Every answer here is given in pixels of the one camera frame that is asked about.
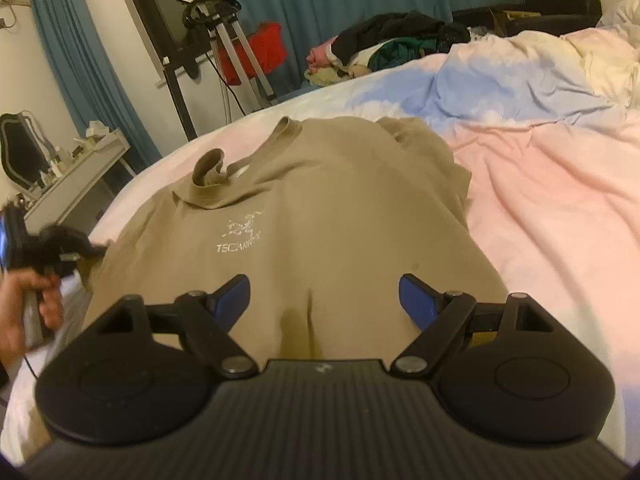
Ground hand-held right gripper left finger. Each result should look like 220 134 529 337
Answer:
92 274 260 380

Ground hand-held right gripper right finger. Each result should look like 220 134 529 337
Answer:
390 273 557 380

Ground beige trousers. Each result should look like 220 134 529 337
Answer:
82 116 508 361

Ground pile of mixed clothes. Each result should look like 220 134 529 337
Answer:
304 10 472 87

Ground person's left hand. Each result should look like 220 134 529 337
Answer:
0 271 65 368

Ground white dresser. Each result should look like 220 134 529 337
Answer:
21 127 132 233

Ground black framed mirror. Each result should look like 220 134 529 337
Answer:
0 112 57 192

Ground pastel tie-dye blanket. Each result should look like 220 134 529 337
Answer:
0 27 640 466

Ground black television stand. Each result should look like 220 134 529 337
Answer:
161 52 201 142

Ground narrow teal curtain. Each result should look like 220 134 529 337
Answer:
24 0 162 173

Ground silver tripod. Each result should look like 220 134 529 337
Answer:
176 0 277 111

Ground red bag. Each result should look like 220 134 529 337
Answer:
219 22 287 87

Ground black television screen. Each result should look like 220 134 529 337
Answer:
116 0 232 63

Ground cardboard box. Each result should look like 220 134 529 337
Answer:
491 7 544 37

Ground wide teal curtain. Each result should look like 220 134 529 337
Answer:
217 0 531 98

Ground black armchair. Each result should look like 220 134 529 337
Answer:
452 0 602 38

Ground white pillow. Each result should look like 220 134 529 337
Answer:
596 0 640 32

